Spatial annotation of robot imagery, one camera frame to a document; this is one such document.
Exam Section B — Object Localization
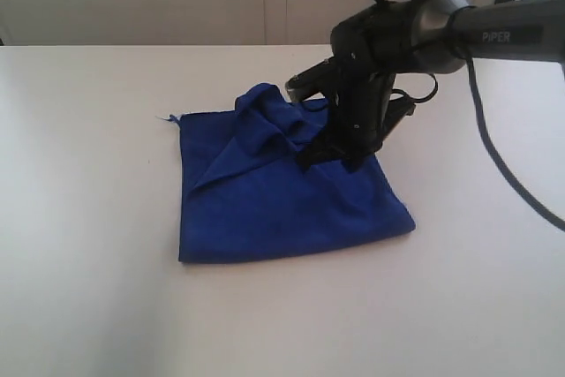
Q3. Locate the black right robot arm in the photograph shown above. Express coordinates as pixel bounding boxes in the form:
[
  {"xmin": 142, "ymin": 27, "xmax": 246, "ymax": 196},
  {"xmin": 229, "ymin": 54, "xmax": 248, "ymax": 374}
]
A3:
[{"xmin": 286, "ymin": 0, "xmax": 564, "ymax": 170}]

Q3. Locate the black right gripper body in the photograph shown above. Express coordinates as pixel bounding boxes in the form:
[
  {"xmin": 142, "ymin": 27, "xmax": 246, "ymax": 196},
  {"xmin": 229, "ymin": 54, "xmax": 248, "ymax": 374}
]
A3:
[{"xmin": 328, "ymin": 64, "xmax": 416, "ymax": 159}]

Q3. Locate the blue towel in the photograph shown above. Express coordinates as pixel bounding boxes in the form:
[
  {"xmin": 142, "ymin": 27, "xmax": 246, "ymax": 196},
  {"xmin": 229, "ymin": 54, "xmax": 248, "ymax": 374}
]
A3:
[{"xmin": 169, "ymin": 83, "xmax": 416, "ymax": 264}]

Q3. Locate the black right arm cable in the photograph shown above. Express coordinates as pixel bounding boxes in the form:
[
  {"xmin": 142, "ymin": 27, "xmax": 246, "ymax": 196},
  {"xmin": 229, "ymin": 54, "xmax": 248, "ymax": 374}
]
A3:
[{"xmin": 347, "ymin": 0, "xmax": 565, "ymax": 233}]

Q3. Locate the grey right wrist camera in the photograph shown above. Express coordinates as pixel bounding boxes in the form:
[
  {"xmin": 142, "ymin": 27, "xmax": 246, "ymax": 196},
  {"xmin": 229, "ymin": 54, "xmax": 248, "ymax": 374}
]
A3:
[{"xmin": 285, "ymin": 57, "xmax": 338, "ymax": 103}]

